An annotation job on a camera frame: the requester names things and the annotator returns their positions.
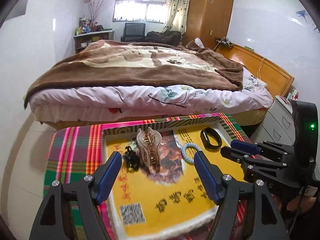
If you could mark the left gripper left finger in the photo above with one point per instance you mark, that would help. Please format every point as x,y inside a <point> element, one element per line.
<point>92,193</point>

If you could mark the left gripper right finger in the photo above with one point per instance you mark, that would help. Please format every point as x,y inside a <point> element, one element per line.
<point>221,189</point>

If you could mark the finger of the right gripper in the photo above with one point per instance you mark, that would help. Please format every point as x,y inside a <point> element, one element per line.
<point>265,162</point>
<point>260,147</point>

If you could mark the black smart band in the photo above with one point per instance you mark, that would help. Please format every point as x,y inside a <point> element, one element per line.
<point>211,139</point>

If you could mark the transparent hair claw clip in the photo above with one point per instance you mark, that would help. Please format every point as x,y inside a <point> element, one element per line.
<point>148,142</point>

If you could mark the grey drawer nightstand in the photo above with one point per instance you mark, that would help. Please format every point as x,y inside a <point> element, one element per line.
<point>277,125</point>

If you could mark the colourful plaid cloth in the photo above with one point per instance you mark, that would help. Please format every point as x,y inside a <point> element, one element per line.
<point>76,152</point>

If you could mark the wooden headboard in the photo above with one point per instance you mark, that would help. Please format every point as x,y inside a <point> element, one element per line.
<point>277,79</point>

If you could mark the mattress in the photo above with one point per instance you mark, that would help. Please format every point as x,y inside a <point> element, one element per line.
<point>247,118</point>

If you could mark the white floral quilt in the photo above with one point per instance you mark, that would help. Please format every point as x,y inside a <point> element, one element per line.
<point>114,103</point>

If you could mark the power strip on headboard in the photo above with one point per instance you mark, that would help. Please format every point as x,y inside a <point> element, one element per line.
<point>225,41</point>

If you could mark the brown fleece blanket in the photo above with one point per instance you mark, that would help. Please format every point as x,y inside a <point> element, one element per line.
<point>110,63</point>

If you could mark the wooden wardrobe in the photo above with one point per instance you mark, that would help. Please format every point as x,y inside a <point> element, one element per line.
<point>208,20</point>

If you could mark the cluttered shelf desk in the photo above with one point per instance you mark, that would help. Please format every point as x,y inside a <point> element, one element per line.
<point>89,32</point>

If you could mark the black office chair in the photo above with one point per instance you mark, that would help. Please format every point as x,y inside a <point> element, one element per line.
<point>133,32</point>

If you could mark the floral curtain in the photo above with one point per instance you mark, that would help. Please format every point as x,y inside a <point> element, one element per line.
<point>177,14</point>

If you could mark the window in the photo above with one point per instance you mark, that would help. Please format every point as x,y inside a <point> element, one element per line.
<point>140,11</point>

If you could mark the dried branches in vase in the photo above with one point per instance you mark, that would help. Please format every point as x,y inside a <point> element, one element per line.
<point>94,9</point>

